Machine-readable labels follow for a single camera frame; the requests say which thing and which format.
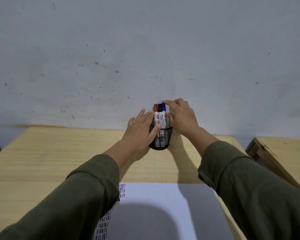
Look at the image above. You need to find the person's left hand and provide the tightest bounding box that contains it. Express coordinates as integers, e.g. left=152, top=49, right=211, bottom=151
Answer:
left=120, top=108, right=163, bottom=153

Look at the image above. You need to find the person's right forearm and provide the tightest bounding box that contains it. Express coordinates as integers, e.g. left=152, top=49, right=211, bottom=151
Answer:
left=183, top=126, right=300, bottom=240

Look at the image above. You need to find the black mesh pen holder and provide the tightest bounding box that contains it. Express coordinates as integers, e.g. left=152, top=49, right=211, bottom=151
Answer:
left=148, top=121, right=173, bottom=151

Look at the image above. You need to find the person's left forearm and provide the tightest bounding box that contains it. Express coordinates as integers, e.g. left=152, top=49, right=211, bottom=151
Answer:
left=0, top=140, right=138, bottom=240

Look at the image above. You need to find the light wooden side table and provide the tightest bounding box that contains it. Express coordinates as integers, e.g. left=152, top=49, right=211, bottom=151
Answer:
left=245, top=136, right=300, bottom=196

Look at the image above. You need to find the white paper with marker strokes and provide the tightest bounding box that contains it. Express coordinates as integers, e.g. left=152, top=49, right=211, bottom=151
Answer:
left=92, top=183, right=235, bottom=240

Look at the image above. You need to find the black cap whiteboard marker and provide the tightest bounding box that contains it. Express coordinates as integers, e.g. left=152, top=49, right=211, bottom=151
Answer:
left=157, top=103, right=165, bottom=148

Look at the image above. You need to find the person's right hand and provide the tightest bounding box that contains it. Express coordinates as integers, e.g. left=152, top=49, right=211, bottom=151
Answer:
left=162, top=98, right=200, bottom=137

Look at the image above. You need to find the blue cap whiteboard marker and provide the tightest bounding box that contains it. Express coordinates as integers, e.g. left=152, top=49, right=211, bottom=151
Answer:
left=161, top=102, right=170, bottom=146

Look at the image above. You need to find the red cap whiteboard marker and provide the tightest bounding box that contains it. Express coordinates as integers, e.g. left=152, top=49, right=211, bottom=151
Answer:
left=153, top=104, right=161, bottom=148

